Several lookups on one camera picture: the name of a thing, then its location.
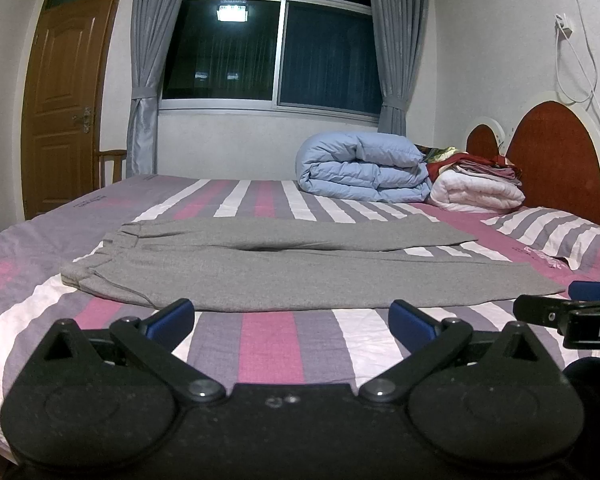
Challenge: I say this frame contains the grey pants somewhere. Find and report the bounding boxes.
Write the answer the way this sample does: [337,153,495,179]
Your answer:
[60,214,563,312]

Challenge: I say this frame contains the striped pillow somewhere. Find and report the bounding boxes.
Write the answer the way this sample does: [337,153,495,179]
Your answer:
[483,207,600,278]

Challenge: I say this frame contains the red wooden headboard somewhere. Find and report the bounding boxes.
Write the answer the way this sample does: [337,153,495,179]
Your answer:
[465,91,600,226]

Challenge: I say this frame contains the stack of red clothes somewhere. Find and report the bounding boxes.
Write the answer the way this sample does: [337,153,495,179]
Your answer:
[417,145,521,186]

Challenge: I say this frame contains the folded white quilt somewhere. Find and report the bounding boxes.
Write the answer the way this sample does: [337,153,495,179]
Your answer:
[427,169,526,214]

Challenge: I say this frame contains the wooden chair by curtain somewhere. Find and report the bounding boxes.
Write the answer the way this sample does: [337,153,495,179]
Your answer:
[97,150,126,188]

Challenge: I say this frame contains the folded light blue duvet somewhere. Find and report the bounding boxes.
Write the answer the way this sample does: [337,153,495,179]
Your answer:
[294,131,431,204]

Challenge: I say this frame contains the brown wooden door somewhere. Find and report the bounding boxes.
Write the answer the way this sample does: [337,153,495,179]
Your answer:
[20,0,119,219]

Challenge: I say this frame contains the right grey curtain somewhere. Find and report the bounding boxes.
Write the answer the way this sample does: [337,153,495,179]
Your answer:
[370,0,429,136]

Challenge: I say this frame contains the grey curtain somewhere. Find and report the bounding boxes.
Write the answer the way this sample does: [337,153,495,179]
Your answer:
[125,0,183,177]
[370,0,429,136]

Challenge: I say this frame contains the left grey curtain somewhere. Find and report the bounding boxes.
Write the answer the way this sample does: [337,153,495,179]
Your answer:
[125,0,183,177]

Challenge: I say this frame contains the white wall cable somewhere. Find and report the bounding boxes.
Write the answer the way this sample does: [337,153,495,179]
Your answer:
[552,0,600,154]

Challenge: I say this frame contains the window with aluminium frame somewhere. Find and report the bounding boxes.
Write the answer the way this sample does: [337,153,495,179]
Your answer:
[161,0,381,117]

